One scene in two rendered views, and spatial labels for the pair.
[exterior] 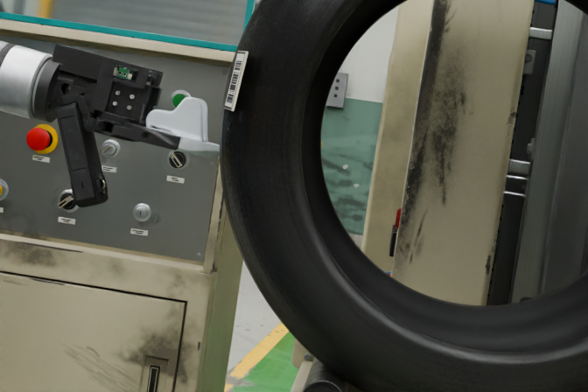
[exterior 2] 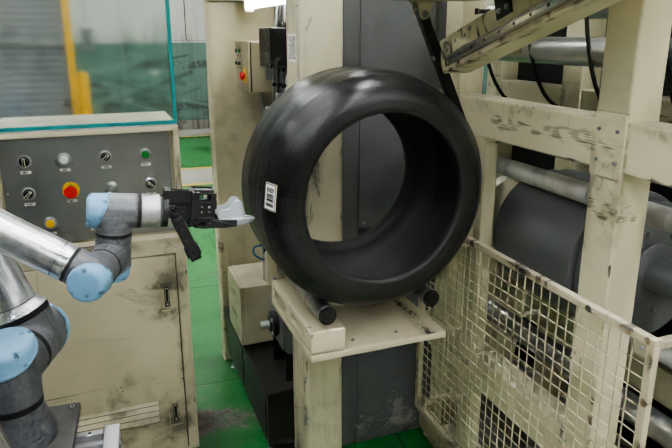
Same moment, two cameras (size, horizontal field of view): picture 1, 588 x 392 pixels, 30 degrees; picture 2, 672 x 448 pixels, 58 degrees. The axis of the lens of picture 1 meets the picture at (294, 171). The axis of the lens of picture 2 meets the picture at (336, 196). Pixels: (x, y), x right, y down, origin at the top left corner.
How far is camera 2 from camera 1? 0.63 m
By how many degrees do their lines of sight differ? 28
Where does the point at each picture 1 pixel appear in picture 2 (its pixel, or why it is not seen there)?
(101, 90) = (195, 208)
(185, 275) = (171, 240)
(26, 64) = (154, 205)
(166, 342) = (169, 275)
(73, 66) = (176, 199)
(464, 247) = (330, 212)
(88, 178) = (195, 248)
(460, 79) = not seen: hidden behind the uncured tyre
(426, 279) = (316, 229)
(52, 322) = not seen: hidden behind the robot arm
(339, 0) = (313, 154)
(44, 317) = not seen: hidden behind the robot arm
